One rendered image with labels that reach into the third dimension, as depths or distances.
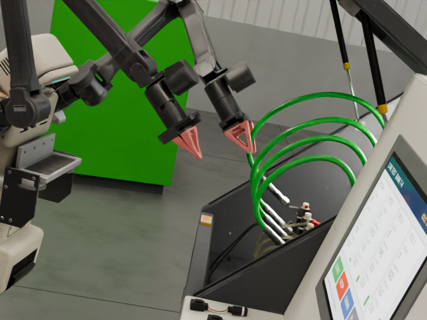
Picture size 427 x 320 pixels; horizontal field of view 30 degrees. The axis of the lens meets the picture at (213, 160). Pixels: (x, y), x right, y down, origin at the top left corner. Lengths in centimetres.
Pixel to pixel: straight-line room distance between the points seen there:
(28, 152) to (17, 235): 28
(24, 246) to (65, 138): 302
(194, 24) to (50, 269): 214
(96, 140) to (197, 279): 349
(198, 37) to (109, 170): 325
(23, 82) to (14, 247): 54
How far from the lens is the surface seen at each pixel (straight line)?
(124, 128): 532
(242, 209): 238
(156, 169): 542
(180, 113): 187
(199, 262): 201
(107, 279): 410
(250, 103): 859
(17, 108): 199
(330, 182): 236
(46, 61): 215
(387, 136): 160
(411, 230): 123
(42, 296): 385
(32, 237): 240
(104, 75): 239
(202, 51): 216
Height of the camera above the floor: 171
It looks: 15 degrees down
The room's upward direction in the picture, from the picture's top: 12 degrees clockwise
